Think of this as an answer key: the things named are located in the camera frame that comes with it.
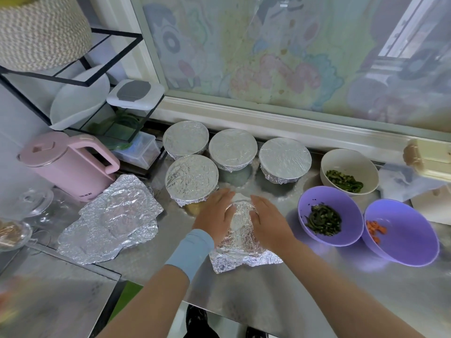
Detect black metal rack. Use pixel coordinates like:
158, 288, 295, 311
0, 28, 165, 155

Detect foil-covered bowl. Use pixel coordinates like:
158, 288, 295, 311
209, 129, 259, 172
165, 154, 219, 207
258, 137, 312, 185
163, 120, 210, 161

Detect person's left hand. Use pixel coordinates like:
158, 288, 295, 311
192, 186, 237, 247

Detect beige round object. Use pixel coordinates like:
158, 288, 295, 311
402, 138, 451, 183

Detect person's right forearm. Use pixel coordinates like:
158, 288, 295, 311
278, 239, 424, 338

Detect pink electric kettle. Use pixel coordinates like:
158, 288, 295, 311
18, 131, 121, 203

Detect purple bowl chopped greens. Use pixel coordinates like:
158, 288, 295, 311
297, 185, 365, 248

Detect window with cartoon film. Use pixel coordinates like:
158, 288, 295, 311
92, 0, 451, 162

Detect stack of aluminium foil sheets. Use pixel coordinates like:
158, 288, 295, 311
57, 174, 164, 265

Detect black left shoe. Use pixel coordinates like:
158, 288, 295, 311
185, 305, 211, 338

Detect yellow bowl with greens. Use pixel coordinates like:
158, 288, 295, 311
183, 200, 209, 217

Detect person's right hand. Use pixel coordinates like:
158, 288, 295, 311
249, 195, 297, 255

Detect person's left forearm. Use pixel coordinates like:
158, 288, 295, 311
99, 264, 191, 338

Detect light blue wristband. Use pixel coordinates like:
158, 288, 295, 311
165, 229, 215, 282

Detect purple bowl carrot pieces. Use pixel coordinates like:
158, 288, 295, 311
362, 199, 441, 268

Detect green floor mat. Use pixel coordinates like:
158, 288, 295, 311
109, 281, 143, 323

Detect clear glass jar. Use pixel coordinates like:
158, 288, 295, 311
17, 188, 56, 220

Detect white plate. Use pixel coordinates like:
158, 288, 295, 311
49, 67, 111, 131

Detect clear plastic box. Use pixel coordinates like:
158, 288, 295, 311
113, 131, 162, 170

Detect woven rope basket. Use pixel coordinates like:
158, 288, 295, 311
0, 0, 93, 73

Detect beige bowl with greens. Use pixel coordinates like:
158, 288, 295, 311
320, 148, 380, 196

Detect stainless steel countertop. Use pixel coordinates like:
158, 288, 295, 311
0, 126, 451, 338

